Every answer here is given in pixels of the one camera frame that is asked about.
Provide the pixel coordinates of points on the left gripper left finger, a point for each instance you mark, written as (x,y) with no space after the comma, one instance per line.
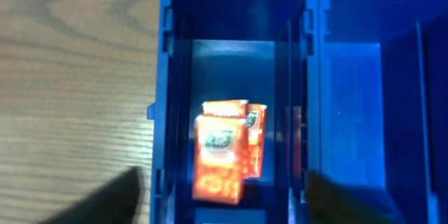
(112,203)

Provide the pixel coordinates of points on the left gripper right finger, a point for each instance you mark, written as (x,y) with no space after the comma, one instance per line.
(336,206)

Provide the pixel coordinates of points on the orange candy box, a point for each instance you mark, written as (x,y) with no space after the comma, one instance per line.
(218,168)
(257,147)

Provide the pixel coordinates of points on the blue tray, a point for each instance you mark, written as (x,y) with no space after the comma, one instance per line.
(350,94)

